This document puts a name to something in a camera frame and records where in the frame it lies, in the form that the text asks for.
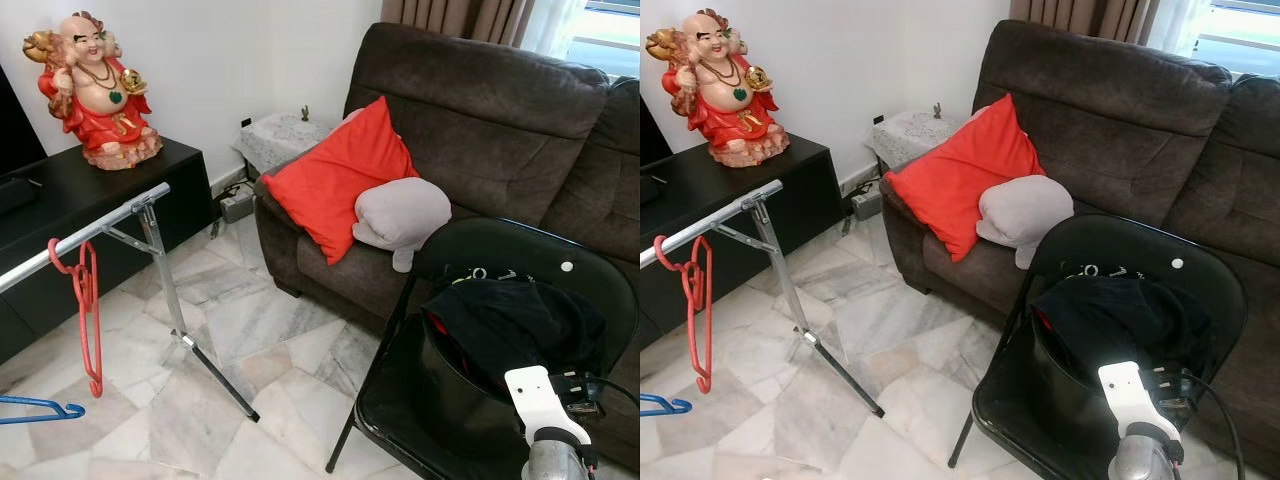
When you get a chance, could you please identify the black garment with red stripes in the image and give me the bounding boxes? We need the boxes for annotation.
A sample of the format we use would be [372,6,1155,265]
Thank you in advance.
[421,277,609,393]
[1031,274,1217,389]

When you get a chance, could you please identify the blue plastic hanger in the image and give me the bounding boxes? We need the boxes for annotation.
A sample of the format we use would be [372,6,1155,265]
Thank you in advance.
[640,392,694,418]
[0,394,87,427]

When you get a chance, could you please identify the red plastic hanger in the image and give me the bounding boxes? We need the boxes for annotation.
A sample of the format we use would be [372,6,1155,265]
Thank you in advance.
[47,237,105,400]
[654,234,715,395]

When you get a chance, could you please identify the black folding chair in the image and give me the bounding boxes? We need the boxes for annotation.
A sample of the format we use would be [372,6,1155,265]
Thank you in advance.
[325,217,641,480]
[947,212,1251,480]

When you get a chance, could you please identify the metal clothes rack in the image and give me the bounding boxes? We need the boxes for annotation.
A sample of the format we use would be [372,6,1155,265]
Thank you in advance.
[0,181,262,424]
[640,179,887,420]

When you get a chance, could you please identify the grey pillow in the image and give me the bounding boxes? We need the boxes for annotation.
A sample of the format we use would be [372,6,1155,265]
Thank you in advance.
[976,174,1077,270]
[351,177,454,274]

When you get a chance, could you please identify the black TV cabinet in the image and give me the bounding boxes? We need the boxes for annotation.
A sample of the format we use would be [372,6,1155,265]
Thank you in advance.
[0,136,214,367]
[640,132,842,350]

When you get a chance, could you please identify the dark brown sofa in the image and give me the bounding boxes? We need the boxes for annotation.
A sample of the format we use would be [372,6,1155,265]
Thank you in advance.
[879,18,1280,477]
[252,22,641,473]

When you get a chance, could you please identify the red cushion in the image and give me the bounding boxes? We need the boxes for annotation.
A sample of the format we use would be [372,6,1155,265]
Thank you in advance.
[884,92,1047,264]
[261,94,422,267]

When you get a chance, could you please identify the laughing Buddha statue red robe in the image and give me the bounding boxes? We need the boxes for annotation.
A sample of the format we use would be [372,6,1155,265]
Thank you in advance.
[646,7,792,169]
[23,10,165,172]

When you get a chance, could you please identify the window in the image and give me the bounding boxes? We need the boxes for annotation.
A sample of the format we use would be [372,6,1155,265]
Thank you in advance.
[1193,0,1280,77]
[563,0,641,79]

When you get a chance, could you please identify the side table with lace cloth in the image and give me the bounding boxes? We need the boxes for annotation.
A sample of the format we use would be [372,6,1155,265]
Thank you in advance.
[231,109,337,183]
[864,107,968,173]

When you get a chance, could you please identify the white sheer curtain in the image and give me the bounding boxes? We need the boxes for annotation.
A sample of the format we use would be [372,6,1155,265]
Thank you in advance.
[518,0,593,61]
[1143,0,1218,57]

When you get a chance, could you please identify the brown curtain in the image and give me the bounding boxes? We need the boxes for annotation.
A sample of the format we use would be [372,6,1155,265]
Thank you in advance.
[1007,0,1163,47]
[379,0,538,47]

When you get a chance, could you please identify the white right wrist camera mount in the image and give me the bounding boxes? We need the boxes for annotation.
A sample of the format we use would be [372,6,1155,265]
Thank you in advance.
[1096,359,1183,442]
[502,364,594,447]

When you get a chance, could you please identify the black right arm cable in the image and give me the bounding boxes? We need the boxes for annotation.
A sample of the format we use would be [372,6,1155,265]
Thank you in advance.
[1180,368,1248,480]
[585,372,641,413]

